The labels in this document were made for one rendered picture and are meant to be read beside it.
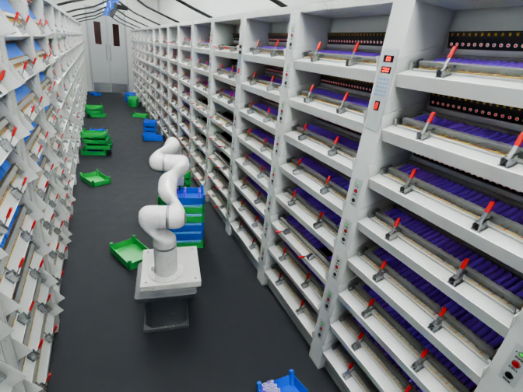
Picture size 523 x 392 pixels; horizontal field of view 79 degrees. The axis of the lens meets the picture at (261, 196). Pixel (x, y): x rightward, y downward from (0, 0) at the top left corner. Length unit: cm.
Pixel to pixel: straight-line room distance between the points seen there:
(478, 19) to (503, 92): 39
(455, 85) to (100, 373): 190
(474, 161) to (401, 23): 52
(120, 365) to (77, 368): 20
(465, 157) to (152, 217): 131
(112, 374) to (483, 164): 178
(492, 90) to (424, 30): 37
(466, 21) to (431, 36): 11
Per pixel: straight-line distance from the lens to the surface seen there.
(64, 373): 199
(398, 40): 129
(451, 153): 111
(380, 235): 132
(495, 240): 108
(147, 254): 205
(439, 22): 138
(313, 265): 173
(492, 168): 105
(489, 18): 136
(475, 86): 109
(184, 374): 186
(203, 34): 381
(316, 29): 188
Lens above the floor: 149
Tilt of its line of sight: 24 degrees down
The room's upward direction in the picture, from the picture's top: 7 degrees clockwise
